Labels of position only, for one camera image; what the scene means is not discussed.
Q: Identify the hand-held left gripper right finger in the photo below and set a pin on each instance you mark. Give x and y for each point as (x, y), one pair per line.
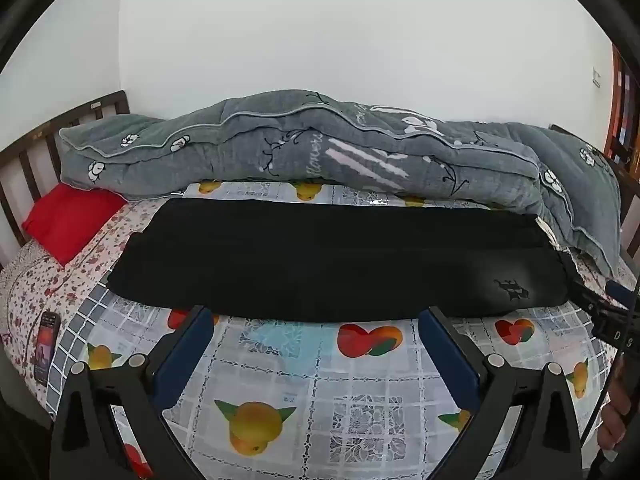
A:
(446, 350)

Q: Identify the wooden shelf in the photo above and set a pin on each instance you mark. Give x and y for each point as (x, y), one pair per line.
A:
(614, 110)

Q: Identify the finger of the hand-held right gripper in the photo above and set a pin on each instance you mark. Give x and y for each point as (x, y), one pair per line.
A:
(580, 285)
(620, 292)

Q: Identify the small floral bed sheet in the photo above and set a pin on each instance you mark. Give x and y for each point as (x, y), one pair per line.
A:
(85, 280)

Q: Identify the black smartphone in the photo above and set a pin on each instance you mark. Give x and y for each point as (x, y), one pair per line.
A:
(47, 350)

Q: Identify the person's right hand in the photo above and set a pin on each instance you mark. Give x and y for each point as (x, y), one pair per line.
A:
(616, 420)

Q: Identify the black pants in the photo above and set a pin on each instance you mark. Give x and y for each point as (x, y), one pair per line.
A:
(325, 260)

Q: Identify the dark wooden headboard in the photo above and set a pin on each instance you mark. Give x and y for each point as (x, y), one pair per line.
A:
(30, 160)

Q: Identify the red pillow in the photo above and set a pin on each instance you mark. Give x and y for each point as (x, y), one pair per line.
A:
(70, 220)

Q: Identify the white wall switch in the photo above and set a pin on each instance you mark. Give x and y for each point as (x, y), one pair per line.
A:
(596, 76)

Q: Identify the grey floral quilt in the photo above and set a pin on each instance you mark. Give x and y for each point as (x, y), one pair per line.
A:
(250, 145)

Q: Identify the fruit printed bed sheet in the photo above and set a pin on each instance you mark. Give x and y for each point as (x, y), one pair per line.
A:
(325, 385)

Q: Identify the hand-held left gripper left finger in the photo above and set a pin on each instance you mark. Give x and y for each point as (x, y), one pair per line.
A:
(186, 345)

